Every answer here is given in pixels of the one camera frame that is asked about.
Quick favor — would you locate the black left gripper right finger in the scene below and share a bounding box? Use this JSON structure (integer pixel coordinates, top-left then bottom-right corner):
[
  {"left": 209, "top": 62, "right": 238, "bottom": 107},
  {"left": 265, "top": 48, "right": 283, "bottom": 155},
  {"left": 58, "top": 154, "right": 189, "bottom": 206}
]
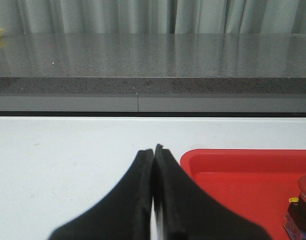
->
[{"left": 154, "top": 144, "right": 270, "bottom": 240}]

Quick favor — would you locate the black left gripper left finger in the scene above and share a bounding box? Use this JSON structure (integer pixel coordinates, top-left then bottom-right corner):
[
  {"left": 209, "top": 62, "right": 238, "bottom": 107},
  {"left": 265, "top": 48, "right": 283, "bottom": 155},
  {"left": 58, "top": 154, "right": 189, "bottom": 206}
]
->
[{"left": 49, "top": 149, "right": 154, "bottom": 240}]

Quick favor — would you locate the red mushroom push button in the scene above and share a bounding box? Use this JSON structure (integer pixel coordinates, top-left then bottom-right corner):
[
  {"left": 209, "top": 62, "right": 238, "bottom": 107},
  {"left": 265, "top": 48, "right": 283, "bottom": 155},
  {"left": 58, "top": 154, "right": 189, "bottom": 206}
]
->
[{"left": 284, "top": 175, "right": 306, "bottom": 240}]

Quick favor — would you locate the red plastic tray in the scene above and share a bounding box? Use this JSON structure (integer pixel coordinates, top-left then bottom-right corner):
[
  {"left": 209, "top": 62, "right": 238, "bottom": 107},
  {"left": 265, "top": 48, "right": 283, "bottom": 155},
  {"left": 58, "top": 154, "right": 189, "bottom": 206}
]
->
[{"left": 180, "top": 149, "right": 306, "bottom": 240}]

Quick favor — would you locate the grey stone counter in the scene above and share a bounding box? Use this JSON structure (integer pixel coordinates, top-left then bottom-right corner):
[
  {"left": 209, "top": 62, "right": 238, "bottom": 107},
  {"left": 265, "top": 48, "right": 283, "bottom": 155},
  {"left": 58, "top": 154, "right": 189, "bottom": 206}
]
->
[{"left": 0, "top": 33, "right": 306, "bottom": 113}]

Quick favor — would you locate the grey curtain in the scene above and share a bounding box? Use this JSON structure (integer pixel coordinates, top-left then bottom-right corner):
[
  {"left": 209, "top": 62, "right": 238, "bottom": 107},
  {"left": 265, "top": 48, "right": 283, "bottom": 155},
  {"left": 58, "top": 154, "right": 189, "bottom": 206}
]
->
[{"left": 0, "top": 0, "right": 306, "bottom": 35}]

